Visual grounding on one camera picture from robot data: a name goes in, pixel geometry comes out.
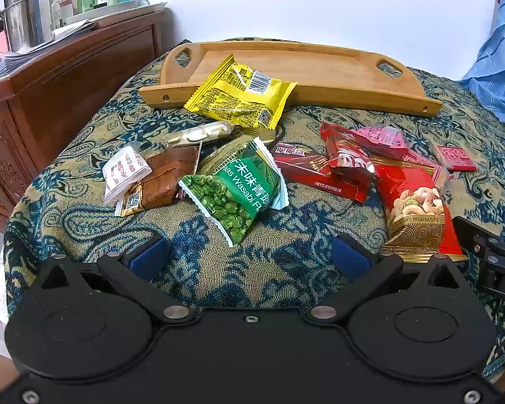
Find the glass jar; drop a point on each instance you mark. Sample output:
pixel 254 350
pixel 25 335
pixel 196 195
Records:
pixel 67 4

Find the pink snack packet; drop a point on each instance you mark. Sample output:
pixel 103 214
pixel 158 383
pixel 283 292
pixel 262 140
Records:
pixel 383 139

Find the carved wooden cabinet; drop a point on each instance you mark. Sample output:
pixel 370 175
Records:
pixel 67 92

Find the brown snack packet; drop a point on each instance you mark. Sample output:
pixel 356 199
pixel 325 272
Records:
pixel 168 176

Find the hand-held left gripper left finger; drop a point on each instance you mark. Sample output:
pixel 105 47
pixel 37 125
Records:
pixel 149 256

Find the stack of papers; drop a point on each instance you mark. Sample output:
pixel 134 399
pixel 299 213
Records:
pixel 63 29

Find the small red square packet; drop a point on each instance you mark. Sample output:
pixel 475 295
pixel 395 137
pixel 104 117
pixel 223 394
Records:
pixel 454 156

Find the blue and tan paisley blanket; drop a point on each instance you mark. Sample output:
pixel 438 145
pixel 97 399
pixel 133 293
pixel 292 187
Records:
pixel 277 235

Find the green peas snack packet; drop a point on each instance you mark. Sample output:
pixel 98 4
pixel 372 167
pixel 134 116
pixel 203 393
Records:
pixel 227 202

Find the red gold-striped snack packet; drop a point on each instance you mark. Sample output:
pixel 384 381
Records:
pixel 408 160

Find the white red-print snack packet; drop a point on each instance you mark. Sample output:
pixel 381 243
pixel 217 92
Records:
pixel 124 170

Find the dark red wafer packet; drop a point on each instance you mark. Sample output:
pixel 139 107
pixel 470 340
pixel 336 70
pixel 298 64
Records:
pixel 303 168

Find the blue plaid cloth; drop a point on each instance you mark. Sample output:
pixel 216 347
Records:
pixel 496 59

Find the steel pot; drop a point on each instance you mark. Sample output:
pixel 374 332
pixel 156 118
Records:
pixel 25 21

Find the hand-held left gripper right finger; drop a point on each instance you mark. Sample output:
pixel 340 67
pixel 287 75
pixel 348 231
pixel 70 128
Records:
pixel 349 256

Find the yellow snack packet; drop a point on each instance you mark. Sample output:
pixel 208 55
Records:
pixel 231 96

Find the bright red wafer packet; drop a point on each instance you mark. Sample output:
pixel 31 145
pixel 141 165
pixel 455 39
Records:
pixel 345 155

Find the red mixed nuts packet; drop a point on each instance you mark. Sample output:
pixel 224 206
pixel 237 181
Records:
pixel 408 202

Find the white rectangular tray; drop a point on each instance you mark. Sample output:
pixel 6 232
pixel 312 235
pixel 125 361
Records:
pixel 122 10

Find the olive striped snack packet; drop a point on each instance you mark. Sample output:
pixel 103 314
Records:
pixel 221 158

